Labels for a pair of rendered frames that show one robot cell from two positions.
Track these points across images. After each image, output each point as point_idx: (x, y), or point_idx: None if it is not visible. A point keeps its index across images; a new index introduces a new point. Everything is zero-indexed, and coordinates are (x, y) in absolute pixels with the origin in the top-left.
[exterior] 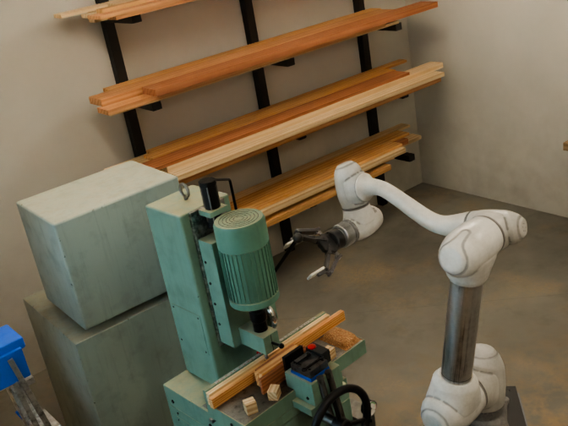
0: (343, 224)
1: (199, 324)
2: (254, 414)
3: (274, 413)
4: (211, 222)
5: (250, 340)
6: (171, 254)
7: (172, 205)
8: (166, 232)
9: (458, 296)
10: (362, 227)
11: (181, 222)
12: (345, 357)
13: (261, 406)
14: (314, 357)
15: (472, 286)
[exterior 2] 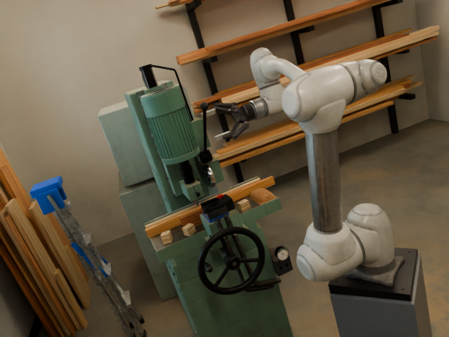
0: (254, 99)
1: (158, 178)
2: (168, 244)
3: (186, 245)
4: None
5: (184, 190)
6: (137, 127)
7: (135, 90)
8: (131, 110)
9: (309, 144)
10: (270, 102)
11: (130, 99)
12: (258, 210)
13: (176, 239)
14: (219, 204)
15: (318, 132)
